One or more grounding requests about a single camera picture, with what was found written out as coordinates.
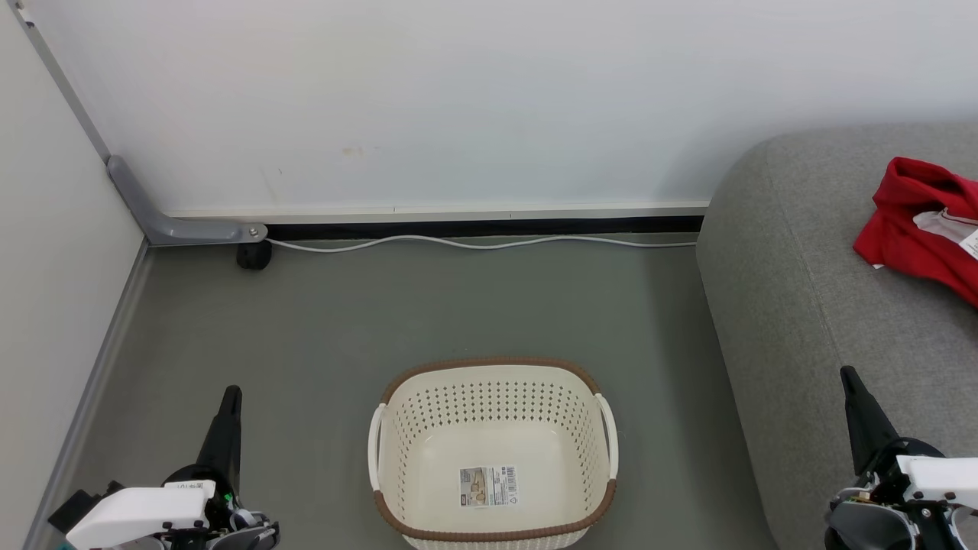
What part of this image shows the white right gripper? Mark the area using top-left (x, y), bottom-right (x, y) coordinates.
top-left (840, 367), bottom-right (978, 511)

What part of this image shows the red garment white striped trim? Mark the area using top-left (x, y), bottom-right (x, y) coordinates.
top-left (853, 157), bottom-right (978, 308)

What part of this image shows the paper basket label sticker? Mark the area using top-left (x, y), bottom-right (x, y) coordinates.
top-left (458, 464), bottom-right (520, 508)

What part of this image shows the white floor cable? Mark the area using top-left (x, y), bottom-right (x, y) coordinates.
top-left (266, 234), bottom-right (698, 253)

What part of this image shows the grey corner post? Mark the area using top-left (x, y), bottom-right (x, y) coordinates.
top-left (6, 0), bottom-right (113, 163)

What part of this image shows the grey floor edge rail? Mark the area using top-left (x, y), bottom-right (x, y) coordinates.
top-left (21, 238), bottom-right (154, 550)

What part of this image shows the grey metal panel bracket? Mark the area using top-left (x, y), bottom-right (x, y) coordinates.
top-left (105, 155), bottom-right (269, 247)

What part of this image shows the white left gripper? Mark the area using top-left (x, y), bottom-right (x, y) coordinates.
top-left (65, 386), bottom-right (243, 550)

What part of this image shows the cream perforated laundry basket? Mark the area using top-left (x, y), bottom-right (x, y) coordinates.
top-left (368, 356), bottom-right (619, 550)

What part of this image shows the black caster wheel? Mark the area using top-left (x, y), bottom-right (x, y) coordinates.
top-left (236, 241), bottom-right (274, 271)

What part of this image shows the grey fabric sofa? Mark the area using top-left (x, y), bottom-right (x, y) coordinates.
top-left (695, 122), bottom-right (978, 550)

